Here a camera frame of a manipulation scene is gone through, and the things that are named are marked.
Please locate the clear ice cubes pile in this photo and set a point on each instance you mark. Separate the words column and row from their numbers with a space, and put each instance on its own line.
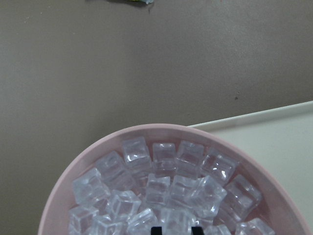
column 175, row 187

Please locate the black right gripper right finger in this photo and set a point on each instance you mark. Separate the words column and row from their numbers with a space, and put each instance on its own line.
column 197, row 230

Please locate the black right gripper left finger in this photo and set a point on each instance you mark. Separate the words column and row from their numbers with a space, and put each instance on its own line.
column 156, row 231

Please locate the pink bowl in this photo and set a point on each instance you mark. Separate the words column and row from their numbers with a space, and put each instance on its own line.
column 276, row 208

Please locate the cream plastic tray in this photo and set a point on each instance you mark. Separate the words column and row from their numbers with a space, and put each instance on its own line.
column 281, row 140

